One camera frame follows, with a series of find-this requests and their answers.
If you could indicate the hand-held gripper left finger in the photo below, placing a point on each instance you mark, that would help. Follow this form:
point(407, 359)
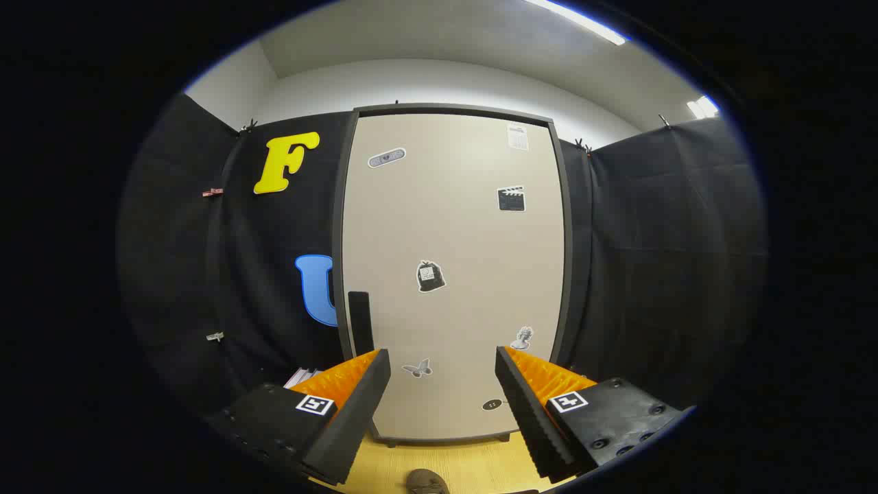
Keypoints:
point(360, 412)

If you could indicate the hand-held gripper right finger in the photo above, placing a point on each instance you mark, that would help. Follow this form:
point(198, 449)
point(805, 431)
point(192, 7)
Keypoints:
point(528, 412)

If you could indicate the brown fuzzy shoe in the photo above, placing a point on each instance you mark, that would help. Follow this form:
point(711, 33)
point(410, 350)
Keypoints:
point(426, 482)

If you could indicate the grey shoe cabinet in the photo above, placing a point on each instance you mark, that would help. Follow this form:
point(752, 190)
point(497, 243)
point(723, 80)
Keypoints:
point(566, 240)

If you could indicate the upright books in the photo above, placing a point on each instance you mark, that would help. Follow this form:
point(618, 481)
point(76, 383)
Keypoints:
point(302, 378)

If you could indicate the black backdrop cloth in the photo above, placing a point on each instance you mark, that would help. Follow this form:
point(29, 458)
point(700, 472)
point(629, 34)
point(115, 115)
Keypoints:
point(658, 261)

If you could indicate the small red clip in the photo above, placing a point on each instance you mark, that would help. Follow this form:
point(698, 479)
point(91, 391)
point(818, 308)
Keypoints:
point(212, 192)

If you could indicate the black binder clip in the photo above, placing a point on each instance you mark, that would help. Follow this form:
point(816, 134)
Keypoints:
point(664, 121)
point(583, 145)
point(248, 125)

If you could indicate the small ceiling light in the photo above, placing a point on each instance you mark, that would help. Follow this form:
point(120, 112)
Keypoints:
point(703, 106)

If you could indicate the long ceiling light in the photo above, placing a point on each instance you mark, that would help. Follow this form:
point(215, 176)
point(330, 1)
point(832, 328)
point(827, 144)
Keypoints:
point(583, 20)

